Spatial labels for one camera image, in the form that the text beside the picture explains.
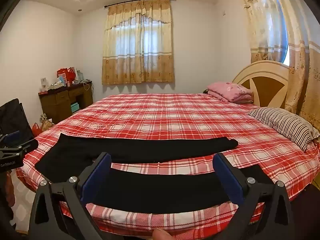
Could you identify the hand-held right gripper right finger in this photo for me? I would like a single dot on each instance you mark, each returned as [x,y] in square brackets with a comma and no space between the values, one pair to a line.
[228,177]

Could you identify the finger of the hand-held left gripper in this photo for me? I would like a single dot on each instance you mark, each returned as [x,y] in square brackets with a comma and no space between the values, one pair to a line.
[22,147]
[12,138]

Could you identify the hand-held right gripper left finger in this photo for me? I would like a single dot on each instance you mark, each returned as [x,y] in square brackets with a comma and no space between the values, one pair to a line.
[96,177]

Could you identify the black pants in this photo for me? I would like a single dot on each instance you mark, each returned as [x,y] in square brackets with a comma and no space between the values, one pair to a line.
[150,150]

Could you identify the person's right hand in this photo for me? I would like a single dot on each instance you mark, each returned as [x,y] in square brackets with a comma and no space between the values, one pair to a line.
[162,235]

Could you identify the black suitcase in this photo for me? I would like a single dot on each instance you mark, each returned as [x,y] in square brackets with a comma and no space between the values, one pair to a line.
[12,117]

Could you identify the red plastic bag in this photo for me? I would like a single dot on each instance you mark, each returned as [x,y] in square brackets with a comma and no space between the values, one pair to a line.
[36,130]

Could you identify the patterned bag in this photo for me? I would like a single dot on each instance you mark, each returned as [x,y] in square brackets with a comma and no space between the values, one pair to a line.
[47,123]

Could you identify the brown wooden desk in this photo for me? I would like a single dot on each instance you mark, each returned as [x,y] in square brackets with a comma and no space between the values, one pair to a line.
[57,102]

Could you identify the white box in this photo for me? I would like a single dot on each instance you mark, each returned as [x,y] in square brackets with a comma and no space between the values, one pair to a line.
[44,84]

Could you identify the teal box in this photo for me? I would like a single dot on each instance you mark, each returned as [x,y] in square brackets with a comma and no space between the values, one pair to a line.
[75,107]

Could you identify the striped pillow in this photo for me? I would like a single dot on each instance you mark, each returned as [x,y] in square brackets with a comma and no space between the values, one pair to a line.
[285,125]

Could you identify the bed with red plaid sheet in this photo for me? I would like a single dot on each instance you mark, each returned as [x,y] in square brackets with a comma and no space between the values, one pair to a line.
[175,115]

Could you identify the pink folded blanket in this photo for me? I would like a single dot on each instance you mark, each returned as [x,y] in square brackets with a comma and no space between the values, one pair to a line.
[228,90]

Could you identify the cream wooden headboard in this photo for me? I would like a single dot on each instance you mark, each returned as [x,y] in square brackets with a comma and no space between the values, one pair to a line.
[265,87]

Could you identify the long beige patterned curtain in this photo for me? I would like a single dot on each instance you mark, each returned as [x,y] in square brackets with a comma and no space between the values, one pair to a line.
[297,80]

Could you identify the beige window curtain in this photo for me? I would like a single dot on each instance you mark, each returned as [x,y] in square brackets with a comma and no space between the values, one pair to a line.
[137,55]

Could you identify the dark curtain rod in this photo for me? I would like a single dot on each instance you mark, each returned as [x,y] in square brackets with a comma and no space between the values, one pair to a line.
[117,3]

